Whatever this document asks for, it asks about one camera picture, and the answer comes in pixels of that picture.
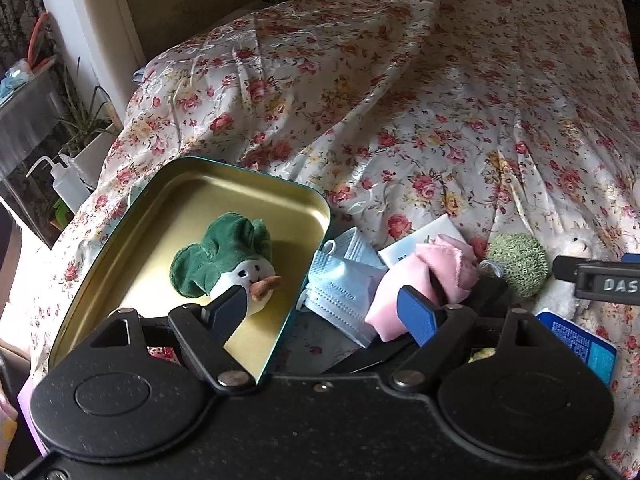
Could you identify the green leaf white plush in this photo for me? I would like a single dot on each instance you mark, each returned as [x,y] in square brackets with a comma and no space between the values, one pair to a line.
[220,260]

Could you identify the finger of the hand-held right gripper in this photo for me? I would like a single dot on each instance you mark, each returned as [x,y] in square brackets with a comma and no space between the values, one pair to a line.
[565,266]

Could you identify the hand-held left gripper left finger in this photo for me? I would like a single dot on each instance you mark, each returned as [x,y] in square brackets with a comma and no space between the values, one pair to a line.
[227,312]

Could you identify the wooden headboard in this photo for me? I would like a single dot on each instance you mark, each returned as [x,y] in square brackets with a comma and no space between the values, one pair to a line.
[190,0]

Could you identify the white tissue pack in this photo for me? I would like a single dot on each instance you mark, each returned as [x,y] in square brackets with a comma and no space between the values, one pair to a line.
[415,237]

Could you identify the blue masks in plastic bag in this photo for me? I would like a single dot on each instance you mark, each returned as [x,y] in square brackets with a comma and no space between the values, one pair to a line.
[15,77]

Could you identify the white fluffy plush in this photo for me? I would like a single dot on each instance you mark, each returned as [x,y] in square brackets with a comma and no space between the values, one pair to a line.
[580,245]

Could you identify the blue face mask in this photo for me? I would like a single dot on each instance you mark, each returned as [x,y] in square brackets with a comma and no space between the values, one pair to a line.
[340,295]
[357,247]

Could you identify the purple box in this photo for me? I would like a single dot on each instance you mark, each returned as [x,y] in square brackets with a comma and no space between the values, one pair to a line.
[31,410]

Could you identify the floral bedspread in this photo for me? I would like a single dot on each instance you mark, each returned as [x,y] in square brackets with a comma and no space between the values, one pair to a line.
[450,110]

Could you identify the blue tissue pack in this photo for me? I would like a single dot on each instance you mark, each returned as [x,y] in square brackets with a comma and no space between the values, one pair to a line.
[580,345]

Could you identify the gold metal tin box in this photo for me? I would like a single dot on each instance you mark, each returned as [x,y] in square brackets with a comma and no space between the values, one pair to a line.
[150,240]

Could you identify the side table with grey cover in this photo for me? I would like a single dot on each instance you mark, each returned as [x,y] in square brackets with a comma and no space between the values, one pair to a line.
[25,125]

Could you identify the pink cloth pouch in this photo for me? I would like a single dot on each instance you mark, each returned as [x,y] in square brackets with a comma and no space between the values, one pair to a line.
[400,280]

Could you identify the wrapped blue face mask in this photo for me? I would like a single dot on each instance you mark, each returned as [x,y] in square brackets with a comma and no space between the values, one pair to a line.
[357,247]

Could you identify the green plastic toy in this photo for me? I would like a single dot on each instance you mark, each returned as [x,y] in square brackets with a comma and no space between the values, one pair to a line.
[61,215]

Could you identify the potted plant in white pot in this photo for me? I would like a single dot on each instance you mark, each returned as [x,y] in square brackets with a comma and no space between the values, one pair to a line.
[90,145]

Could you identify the white wash bottle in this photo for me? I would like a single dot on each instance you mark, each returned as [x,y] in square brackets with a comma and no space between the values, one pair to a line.
[65,185]

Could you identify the green hedgehog plush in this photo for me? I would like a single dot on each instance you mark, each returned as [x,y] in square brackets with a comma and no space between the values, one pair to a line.
[517,265]

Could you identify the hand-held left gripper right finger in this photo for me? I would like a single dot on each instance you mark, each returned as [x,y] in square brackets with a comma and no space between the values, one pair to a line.
[417,312]

